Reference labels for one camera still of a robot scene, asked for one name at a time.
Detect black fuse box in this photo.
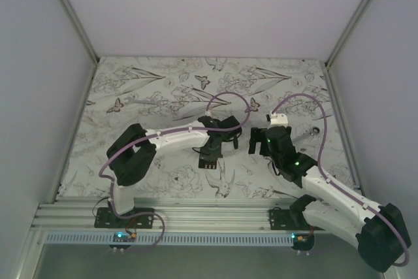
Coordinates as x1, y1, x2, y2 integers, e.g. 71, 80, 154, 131
198, 159, 217, 170

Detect black handled screwdriver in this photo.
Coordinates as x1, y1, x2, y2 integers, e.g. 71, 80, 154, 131
233, 135, 238, 150

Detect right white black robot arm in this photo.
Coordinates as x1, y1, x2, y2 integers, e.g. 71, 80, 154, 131
249, 125, 411, 273

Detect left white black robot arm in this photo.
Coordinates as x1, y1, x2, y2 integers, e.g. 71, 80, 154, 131
106, 116, 242, 228

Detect silver ratchet wrench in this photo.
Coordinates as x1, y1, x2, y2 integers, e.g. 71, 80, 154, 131
293, 127, 321, 145

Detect floral patterned mat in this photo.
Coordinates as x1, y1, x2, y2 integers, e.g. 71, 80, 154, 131
58, 57, 359, 199

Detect right controller board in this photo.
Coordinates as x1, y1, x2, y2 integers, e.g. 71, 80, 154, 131
291, 233, 315, 256

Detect controller board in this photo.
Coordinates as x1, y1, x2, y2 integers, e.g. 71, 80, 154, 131
291, 233, 315, 256
109, 231, 136, 253

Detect left controller board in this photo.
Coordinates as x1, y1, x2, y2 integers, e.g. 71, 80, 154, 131
109, 231, 136, 253

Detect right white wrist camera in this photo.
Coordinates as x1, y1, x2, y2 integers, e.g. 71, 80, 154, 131
266, 112, 289, 127

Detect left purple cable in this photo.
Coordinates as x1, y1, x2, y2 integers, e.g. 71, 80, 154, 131
99, 91, 254, 254

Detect purple cable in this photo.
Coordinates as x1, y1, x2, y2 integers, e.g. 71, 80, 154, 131
99, 91, 254, 254
270, 93, 411, 267

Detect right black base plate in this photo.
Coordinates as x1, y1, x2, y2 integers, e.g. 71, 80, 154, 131
268, 207, 311, 231

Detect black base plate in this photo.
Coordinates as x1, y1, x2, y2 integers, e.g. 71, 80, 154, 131
94, 206, 154, 229
268, 207, 311, 231

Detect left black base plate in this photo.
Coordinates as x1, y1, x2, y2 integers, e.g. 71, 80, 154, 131
94, 206, 154, 229

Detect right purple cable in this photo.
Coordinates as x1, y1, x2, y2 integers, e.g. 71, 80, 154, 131
270, 93, 411, 267

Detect white slotted cable duct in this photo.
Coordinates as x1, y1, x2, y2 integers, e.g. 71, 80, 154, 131
45, 231, 293, 247

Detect aluminium rail base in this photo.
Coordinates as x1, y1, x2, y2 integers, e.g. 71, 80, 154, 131
31, 197, 293, 233

